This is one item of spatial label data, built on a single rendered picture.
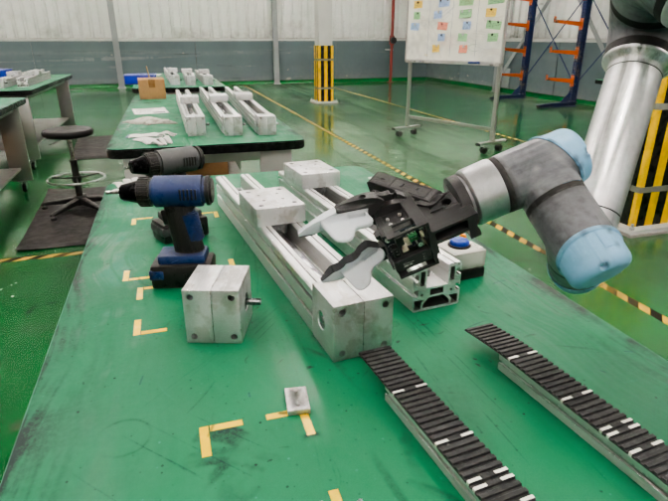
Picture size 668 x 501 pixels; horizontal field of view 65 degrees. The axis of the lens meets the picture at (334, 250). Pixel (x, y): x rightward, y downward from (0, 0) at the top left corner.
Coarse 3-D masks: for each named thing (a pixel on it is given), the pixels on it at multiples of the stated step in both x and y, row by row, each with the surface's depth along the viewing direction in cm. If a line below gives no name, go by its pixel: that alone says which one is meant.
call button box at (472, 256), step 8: (448, 240) 112; (440, 248) 109; (448, 248) 108; (456, 248) 107; (464, 248) 107; (472, 248) 108; (480, 248) 108; (456, 256) 105; (464, 256) 106; (472, 256) 107; (480, 256) 108; (464, 264) 107; (472, 264) 107; (480, 264) 108; (464, 272) 107; (472, 272) 108; (480, 272) 109
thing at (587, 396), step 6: (588, 390) 69; (570, 396) 67; (576, 396) 68; (582, 396) 68; (588, 396) 68; (594, 396) 68; (564, 402) 67; (570, 402) 67; (576, 402) 66; (582, 402) 66; (588, 402) 67; (570, 408) 66
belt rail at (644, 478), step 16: (512, 368) 76; (528, 384) 74; (544, 400) 71; (560, 416) 68; (576, 416) 66; (576, 432) 66; (592, 432) 63; (608, 448) 62; (624, 464) 60; (640, 480) 58; (656, 480) 56; (656, 496) 57
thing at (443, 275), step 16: (304, 192) 140; (336, 192) 139; (320, 208) 134; (352, 240) 115; (368, 240) 108; (448, 256) 97; (384, 272) 104; (432, 272) 100; (448, 272) 95; (400, 288) 98; (416, 288) 93; (432, 288) 98; (448, 288) 96; (416, 304) 97; (432, 304) 97; (448, 304) 98
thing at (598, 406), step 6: (594, 402) 66; (600, 402) 66; (576, 408) 65; (582, 408) 65; (588, 408) 66; (594, 408) 65; (600, 408) 65; (606, 408) 65; (612, 408) 66; (576, 414) 65; (582, 414) 64; (588, 414) 64; (594, 414) 65
